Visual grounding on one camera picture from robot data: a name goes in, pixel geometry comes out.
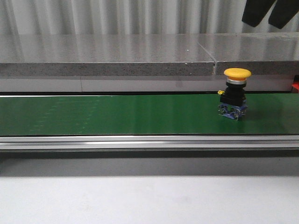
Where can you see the white base panel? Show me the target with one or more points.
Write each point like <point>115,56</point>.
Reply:
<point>113,84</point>

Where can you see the grey stone countertop slab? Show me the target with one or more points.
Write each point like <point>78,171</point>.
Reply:
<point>103,55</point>

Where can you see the aluminium conveyor side rail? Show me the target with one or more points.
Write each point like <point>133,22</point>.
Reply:
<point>147,143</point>

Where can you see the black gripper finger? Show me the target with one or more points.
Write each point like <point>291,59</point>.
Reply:
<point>283,12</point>
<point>255,11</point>

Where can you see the white pleated curtain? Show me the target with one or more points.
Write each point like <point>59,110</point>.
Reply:
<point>50,17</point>

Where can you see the green conveyor belt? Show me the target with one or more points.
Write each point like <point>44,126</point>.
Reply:
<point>145,114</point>

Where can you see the yellow mushroom push button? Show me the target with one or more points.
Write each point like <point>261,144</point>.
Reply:
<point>233,100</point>

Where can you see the red object at edge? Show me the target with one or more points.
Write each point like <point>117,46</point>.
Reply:
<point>295,87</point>

